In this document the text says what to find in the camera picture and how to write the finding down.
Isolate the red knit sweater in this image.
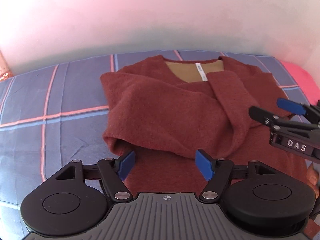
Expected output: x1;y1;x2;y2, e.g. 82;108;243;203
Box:
100;55;307;194

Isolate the person's right hand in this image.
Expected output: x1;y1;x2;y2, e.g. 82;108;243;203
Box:
306;164;319;198

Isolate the pink pillow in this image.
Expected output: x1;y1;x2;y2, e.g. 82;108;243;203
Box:
281;61;320;105

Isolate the purple plaid bed sheet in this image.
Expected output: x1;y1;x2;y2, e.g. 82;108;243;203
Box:
0;49;316;238

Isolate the orange curtain edge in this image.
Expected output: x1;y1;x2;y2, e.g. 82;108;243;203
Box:
0;51;13;82

